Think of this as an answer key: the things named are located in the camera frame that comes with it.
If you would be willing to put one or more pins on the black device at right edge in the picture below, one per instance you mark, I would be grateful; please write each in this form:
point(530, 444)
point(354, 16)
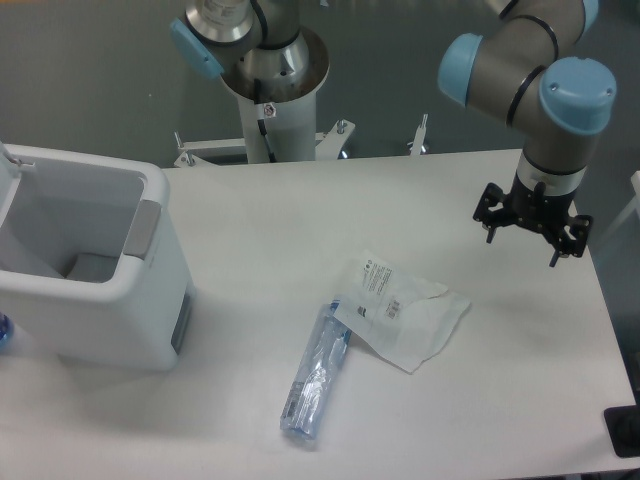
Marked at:
point(623, 427)

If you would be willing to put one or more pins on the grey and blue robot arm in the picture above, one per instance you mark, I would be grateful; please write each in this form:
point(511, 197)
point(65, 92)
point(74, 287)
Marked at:
point(523, 75)

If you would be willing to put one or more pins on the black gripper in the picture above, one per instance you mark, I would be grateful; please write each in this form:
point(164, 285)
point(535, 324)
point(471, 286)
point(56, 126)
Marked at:
point(533, 209)

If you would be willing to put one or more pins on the white pedestal base frame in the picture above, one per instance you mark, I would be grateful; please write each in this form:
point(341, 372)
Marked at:
point(267, 145)

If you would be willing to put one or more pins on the crushed clear plastic bottle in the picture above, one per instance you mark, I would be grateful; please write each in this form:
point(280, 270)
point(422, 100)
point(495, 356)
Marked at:
point(321, 363)

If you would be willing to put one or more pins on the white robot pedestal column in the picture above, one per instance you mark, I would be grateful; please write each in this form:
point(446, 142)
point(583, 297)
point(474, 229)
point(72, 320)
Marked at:
point(280, 84)

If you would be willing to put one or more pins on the white trash can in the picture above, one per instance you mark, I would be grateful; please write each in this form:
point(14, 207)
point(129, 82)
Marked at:
point(91, 264)

